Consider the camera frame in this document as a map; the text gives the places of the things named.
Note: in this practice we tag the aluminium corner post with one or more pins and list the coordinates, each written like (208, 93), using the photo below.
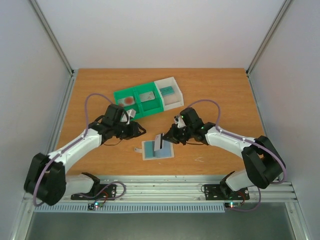
(269, 35)
(47, 28)

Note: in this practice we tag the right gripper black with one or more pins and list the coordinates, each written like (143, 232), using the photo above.
(175, 135)

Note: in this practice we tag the white card magnetic stripe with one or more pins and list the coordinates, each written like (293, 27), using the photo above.
(158, 142)

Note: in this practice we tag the right controller board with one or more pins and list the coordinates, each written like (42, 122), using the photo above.
(233, 205)

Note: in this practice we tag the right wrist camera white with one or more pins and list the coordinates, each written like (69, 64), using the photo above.
(179, 121)

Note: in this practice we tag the left aluminium corner post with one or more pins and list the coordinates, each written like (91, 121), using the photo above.
(47, 28)

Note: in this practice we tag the card with red circle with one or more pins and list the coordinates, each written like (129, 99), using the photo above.
(126, 101)

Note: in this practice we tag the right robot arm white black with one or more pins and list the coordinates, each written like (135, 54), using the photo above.
(262, 163)

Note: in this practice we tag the aluminium rail frame front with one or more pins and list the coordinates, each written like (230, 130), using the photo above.
(187, 188)

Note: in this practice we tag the controller board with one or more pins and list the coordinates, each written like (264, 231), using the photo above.
(95, 205)
(233, 205)

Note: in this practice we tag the grey card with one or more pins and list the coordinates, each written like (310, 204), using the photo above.
(147, 96)

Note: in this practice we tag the left controller board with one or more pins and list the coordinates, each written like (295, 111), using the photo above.
(95, 205)

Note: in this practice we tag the grey slotted cable duct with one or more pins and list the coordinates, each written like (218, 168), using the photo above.
(132, 208)

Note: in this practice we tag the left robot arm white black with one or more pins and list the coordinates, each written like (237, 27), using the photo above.
(46, 179)

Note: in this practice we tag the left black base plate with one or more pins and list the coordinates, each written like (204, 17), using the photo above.
(104, 190)

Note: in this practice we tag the green bin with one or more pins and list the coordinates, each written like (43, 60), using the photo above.
(150, 107)
(131, 91)

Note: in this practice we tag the beige card holder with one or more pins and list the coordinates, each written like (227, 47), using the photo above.
(166, 152)

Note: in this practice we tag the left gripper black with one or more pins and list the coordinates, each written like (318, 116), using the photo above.
(135, 132)

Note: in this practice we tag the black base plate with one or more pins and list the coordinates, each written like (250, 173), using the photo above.
(213, 192)
(104, 190)

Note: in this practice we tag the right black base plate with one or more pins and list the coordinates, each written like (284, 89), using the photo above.
(213, 192)

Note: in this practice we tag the right aluminium corner post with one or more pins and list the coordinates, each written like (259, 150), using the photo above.
(269, 35)

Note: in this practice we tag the middle green bin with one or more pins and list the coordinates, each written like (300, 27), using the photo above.
(150, 107)

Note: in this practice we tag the teal card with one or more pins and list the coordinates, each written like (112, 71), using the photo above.
(149, 152)
(166, 91)

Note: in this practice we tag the left green bin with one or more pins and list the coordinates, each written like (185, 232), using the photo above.
(131, 91)

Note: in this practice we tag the white bin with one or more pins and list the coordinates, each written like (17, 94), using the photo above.
(173, 101)

